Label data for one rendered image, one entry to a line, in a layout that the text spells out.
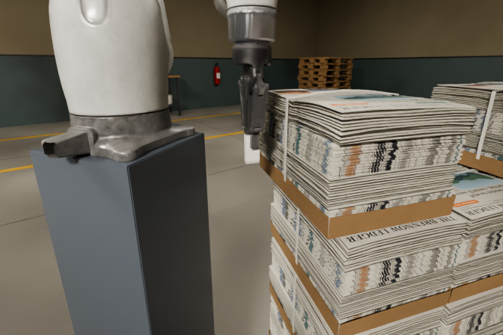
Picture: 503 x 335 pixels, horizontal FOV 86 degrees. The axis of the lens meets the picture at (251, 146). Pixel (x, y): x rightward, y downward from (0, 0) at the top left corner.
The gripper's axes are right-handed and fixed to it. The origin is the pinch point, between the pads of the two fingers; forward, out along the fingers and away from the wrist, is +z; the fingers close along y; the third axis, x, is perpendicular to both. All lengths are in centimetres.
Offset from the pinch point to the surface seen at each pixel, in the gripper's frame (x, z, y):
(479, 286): -50, 33, -19
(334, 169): -8.7, -0.4, -17.0
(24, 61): 266, -22, 578
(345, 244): -11.8, 14.0, -17.9
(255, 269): -24, 96, 71
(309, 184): -8.2, 5.1, -10.5
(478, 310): -52, 41, -19
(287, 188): -8.5, 10.7, 0.0
